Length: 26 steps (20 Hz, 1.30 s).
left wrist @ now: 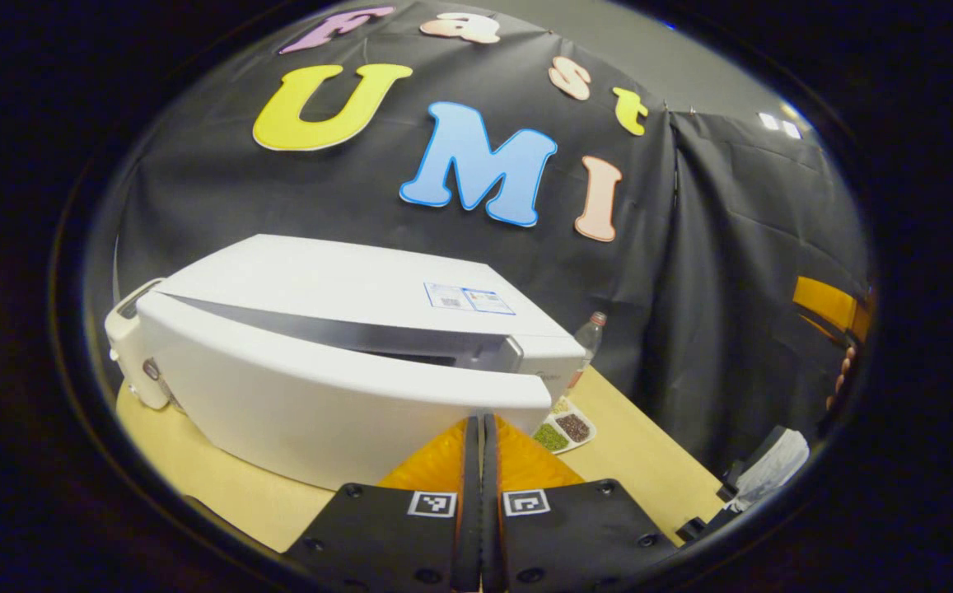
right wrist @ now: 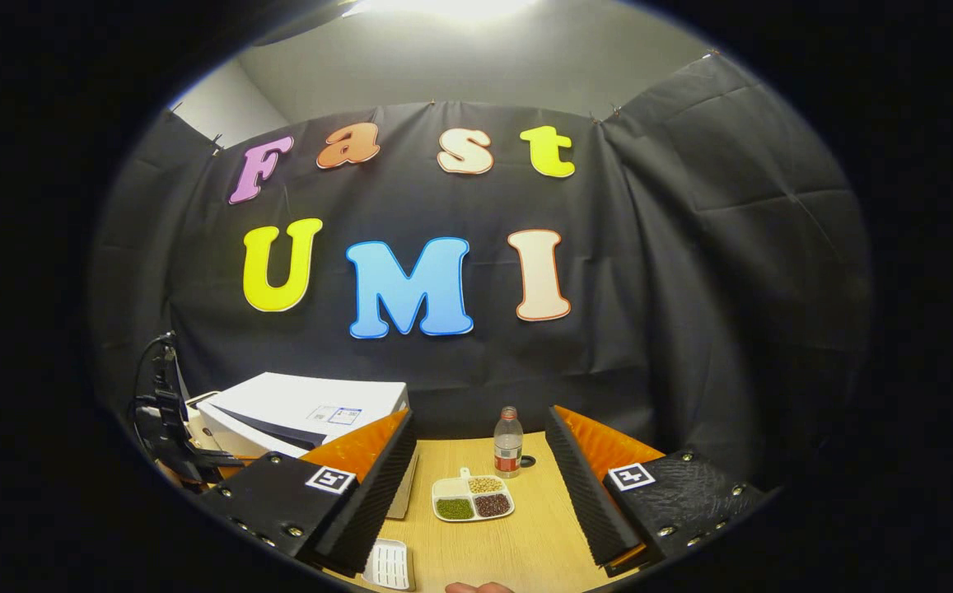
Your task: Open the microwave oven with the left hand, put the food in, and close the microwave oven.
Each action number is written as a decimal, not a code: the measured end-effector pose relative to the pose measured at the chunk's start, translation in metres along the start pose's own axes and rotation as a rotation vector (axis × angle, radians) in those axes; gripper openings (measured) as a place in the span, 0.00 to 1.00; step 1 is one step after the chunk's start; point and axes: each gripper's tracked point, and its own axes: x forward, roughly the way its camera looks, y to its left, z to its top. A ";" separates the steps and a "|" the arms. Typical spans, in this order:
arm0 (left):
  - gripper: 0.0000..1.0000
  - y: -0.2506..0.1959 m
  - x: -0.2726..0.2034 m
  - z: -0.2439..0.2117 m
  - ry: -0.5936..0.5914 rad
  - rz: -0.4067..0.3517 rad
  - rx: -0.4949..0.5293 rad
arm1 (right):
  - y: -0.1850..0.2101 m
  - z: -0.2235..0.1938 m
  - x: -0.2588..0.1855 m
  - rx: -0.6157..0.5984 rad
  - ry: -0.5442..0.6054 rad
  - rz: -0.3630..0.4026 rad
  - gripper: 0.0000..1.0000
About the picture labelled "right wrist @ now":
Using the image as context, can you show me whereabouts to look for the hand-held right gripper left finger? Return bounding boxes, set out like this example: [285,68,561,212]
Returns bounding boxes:
[196,408,418,577]

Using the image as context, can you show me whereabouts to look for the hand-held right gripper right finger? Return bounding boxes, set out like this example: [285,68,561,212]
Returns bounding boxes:
[544,404,769,576]

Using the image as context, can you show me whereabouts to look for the white microwave oven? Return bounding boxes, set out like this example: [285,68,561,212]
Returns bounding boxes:
[196,371,419,521]

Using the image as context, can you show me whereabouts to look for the white ribbed tray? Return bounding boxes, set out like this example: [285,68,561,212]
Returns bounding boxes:
[361,539,416,591]

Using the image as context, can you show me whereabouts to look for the white divided dish of beans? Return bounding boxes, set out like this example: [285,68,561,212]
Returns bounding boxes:
[432,468,516,523]

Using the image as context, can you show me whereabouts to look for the clear bottle with red label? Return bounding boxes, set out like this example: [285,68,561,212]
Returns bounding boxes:
[493,406,524,479]

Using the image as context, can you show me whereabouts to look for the black backdrop cloth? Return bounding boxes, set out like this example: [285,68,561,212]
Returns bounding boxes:
[89,54,872,495]

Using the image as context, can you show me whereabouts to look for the large rectangular ceiling light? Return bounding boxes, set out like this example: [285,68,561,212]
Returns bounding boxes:
[344,0,543,24]

